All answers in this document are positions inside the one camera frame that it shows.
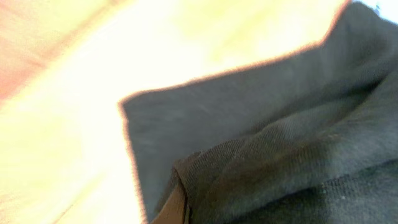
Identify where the black t-shirt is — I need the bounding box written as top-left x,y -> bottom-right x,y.
123,2 -> 397,223

